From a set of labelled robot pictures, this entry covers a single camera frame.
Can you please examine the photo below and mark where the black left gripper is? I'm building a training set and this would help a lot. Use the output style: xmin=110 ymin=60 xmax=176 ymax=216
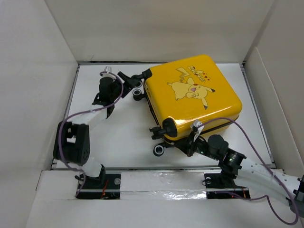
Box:
xmin=110 ymin=73 xmax=138 ymax=102

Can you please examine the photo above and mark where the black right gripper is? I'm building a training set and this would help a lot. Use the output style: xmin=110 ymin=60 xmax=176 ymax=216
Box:
xmin=173 ymin=132 xmax=219 ymax=161

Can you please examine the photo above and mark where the yellow hard-shell suitcase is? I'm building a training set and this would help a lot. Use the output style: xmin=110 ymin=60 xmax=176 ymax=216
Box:
xmin=132 ymin=55 xmax=242 ymax=156

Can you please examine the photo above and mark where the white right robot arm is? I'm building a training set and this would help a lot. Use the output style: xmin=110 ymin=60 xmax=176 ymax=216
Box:
xmin=175 ymin=134 xmax=304 ymax=217

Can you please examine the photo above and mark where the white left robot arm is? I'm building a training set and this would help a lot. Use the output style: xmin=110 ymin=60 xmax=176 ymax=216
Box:
xmin=53 ymin=70 xmax=141 ymax=188

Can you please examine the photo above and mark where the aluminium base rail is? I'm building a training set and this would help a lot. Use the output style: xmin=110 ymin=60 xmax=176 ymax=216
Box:
xmin=51 ymin=165 xmax=276 ymax=194

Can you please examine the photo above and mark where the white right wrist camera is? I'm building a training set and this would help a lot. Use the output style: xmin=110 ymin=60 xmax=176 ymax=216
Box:
xmin=191 ymin=120 xmax=204 ymax=141

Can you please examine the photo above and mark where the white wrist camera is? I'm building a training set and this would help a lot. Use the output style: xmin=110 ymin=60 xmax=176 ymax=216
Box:
xmin=100 ymin=66 xmax=116 ymax=80
xmin=191 ymin=120 xmax=204 ymax=141

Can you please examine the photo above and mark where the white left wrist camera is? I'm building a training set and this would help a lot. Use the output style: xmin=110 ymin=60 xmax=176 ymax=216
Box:
xmin=100 ymin=66 xmax=116 ymax=80

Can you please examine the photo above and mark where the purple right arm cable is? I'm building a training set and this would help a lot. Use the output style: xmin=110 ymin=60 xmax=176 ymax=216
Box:
xmin=197 ymin=117 xmax=299 ymax=226

